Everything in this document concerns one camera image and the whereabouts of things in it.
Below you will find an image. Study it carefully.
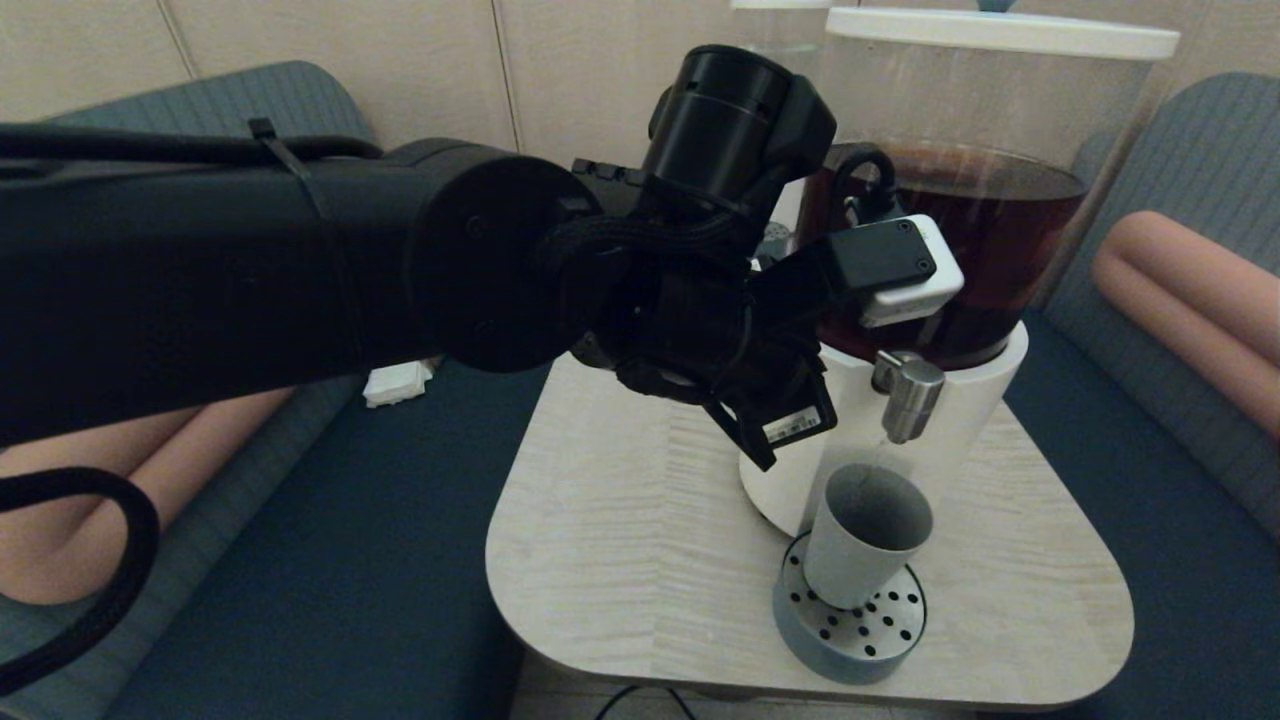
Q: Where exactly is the metal dispenser tap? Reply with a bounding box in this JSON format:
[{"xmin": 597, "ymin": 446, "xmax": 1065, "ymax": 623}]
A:
[{"xmin": 872, "ymin": 350, "xmax": 946, "ymax": 445}]

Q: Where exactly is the grey plastic cup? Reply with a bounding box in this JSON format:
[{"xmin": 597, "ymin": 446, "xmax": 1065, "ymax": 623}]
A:
[{"xmin": 803, "ymin": 462, "xmax": 934, "ymax": 610}]

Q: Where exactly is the white dispenser with dark tea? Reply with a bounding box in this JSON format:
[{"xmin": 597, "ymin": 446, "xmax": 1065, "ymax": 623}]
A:
[{"xmin": 740, "ymin": 35, "xmax": 1156, "ymax": 536}]

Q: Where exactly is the folded white napkin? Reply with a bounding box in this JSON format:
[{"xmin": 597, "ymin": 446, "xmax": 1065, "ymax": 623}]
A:
[{"xmin": 363, "ymin": 362, "xmax": 436, "ymax": 409}]

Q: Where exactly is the small white water dispenser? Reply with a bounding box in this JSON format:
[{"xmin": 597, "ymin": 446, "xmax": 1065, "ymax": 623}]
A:
[{"xmin": 728, "ymin": 0, "xmax": 833, "ymax": 61}]

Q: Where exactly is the large perforated metal drip tray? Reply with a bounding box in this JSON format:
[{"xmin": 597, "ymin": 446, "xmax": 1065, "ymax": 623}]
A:
[{"xmin": 771, "ymin": 530, "xmax": 928, "ymax": 686}]

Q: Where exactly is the white dispenser lid, blue knob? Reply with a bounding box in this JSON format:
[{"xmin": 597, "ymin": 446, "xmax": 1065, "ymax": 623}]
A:
[{"xmin": 826, "ymin": 0, "xmax": 1181, "ymax": 61}]

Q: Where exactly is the blue ribbed sofa bench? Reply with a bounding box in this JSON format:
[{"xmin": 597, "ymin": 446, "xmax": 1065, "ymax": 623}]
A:
[
  {"xmin": 1000, "ymin": 72, "xmax": 1280, "ymax": 720},
  {"xmin": 0, "ymin": 61, "xmax": 581, "ymax": 720}
]

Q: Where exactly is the pink sofa bolster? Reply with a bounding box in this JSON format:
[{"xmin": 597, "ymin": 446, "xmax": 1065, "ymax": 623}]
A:
[
  {"xmin": 0, "ymin": 385, "xmax": 301, "ymax": 606},
  {"xmin": 1090, "ymin": 211, "xmax": 1280, "ymax": 443}
]

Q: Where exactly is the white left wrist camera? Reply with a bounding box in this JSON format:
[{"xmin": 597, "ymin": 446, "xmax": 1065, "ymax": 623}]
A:
[{"xmin": 828, "ymin": 213, "xmax": 966, "ymax": 329}]

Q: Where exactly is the black left camera cable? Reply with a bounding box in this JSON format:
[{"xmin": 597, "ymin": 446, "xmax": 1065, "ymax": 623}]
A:
[{"xmin": 832, "ymin": 145, "xmax": 901, "ymax": 226}]

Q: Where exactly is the black floor cable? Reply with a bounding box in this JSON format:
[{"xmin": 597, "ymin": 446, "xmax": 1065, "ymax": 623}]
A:
[{"xmin": 597, "ymin": 686, "xmax": 693, "ymax": 720}]

